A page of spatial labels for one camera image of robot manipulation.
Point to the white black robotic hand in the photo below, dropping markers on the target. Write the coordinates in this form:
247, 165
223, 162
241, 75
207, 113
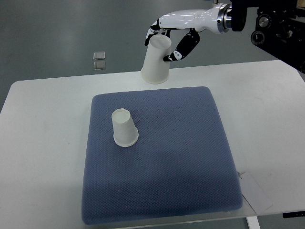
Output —
216, 19

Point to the white paper cup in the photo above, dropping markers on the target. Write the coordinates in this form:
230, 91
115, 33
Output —
125, 133
155, 70

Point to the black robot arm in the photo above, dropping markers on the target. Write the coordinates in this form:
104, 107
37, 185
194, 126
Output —
279, 28

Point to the upper metal floor plate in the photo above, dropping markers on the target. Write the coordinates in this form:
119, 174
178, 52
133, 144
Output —
99, 55

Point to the blue grey textured cushion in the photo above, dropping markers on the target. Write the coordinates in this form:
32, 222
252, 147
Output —
181, 163

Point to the white paper cup on cushion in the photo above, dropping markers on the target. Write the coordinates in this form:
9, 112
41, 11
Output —
125, 133

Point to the white paper tag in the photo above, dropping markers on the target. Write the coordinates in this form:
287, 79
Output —
253, 194

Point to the white table leg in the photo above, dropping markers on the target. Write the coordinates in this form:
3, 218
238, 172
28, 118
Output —
253, 222

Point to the black table control panel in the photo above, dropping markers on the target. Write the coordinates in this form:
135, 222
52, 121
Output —
293, 214

